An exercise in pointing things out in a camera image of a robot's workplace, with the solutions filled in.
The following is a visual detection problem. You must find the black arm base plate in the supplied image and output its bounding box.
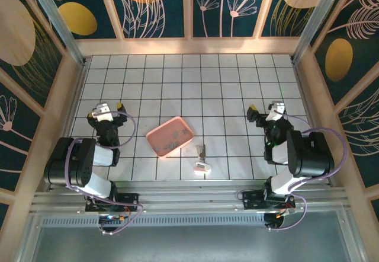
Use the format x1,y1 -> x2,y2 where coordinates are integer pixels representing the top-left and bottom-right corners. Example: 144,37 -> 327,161
242,190 -> 297,211
85,193 -> 140,213

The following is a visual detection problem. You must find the pink plastic tray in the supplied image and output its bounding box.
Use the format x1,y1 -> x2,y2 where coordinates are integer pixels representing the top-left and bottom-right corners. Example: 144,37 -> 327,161
146,116 -> 195,160

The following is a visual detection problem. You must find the aluminium corner post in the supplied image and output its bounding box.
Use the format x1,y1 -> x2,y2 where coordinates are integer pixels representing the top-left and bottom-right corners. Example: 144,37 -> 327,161
291,0 -> 353,64
25,0 -> 87,67

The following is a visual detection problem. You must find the perforated grey metal strip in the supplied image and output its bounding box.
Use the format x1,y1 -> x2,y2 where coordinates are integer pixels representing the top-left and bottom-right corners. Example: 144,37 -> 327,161
41,216 -> 349,229

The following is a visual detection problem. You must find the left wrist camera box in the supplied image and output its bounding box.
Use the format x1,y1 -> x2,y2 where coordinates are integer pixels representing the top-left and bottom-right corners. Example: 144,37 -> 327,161
91,102 -> 115,123

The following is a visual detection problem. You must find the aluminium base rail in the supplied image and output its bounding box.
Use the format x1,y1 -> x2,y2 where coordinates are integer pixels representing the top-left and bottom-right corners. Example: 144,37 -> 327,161
29,181 -> 352,215

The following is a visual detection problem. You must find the cream and metal stapler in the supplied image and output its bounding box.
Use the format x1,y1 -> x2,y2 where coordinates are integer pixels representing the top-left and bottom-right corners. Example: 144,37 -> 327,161
194,144 -> 213,176

